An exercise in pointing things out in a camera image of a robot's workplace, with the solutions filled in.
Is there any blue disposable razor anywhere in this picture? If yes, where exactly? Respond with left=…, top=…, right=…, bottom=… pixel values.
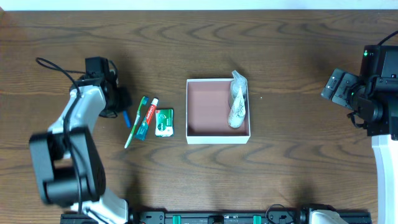
left=123, top=110, right=131, bottom=128

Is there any clear pump bottle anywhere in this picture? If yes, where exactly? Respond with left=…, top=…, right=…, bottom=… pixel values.
left=228, top=70, right=248, bottom=106

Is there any white patterned cream tube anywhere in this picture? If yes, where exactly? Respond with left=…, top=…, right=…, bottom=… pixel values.
left=228, top=86, right=246, bottom=129

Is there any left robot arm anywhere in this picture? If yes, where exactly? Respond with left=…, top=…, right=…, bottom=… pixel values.
left=29, top=78, right=129, bottom=223

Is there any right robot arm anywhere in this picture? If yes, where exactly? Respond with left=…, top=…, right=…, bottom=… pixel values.
left=321, top=44, right=397, bottom=223

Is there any green white soap bar pack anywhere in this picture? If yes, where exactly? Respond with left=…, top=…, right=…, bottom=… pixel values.
left=155, top=108, right=174, bottom=138

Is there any green white toothbrush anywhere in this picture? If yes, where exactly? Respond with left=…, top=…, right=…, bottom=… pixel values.
left=124, top=96, right=149, bottom=149

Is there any red teal toothpaste tube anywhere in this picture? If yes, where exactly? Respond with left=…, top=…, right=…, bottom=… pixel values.
left=135, top=98, right=159, bottom=141

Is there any white square cardboard box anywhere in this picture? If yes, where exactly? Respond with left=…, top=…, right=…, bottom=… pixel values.
left=185, top=78, right=251, bottom=144

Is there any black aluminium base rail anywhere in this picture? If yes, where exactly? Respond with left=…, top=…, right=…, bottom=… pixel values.
left=60, top=203, right=373, bottom=224

